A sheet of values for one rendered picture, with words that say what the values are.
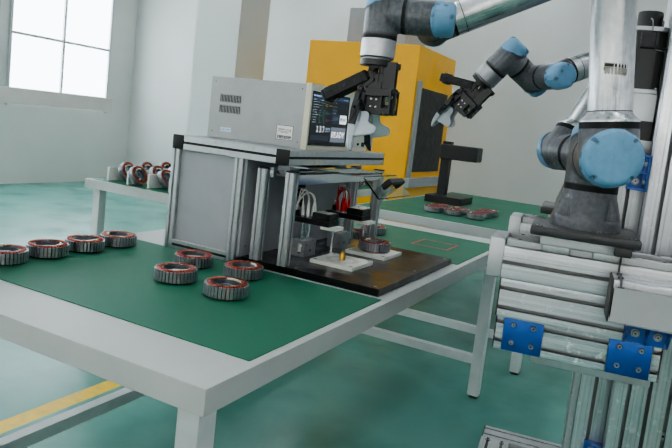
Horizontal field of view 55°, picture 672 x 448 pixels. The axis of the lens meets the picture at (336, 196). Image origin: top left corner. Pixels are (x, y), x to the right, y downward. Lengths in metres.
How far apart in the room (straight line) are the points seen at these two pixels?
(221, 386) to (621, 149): 0.87
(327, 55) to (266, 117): 4.03
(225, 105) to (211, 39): 4.06
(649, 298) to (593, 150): 0.31
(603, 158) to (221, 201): 1.15
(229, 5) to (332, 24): 2.38
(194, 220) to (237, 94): 0.43
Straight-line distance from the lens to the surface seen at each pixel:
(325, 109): 2.09
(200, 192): 2.09
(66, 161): 9.52
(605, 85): 1.40
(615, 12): 1.41
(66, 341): 1.35
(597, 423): 1.89
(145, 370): 1.22
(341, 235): 2.29
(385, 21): 1.41
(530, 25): 7.41
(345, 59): 6.00
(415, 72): 5.70
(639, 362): 1.62
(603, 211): 1.52
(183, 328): 1.41
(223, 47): 6.13
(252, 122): 2.12
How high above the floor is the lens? 1.21
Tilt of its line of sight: 6 degrees down
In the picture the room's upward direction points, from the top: 7 degrees clockwise
